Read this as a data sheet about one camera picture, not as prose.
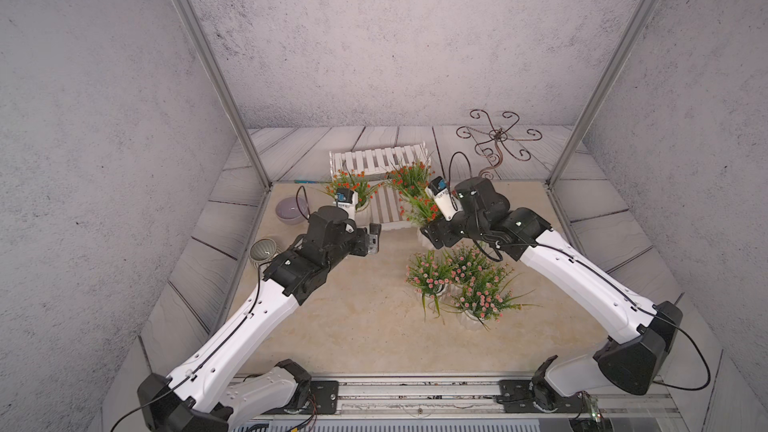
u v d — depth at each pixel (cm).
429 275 79
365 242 64
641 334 40
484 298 74
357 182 87
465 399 74
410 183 85
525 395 73
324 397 73
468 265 81
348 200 61
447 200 62
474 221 54
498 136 91
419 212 69
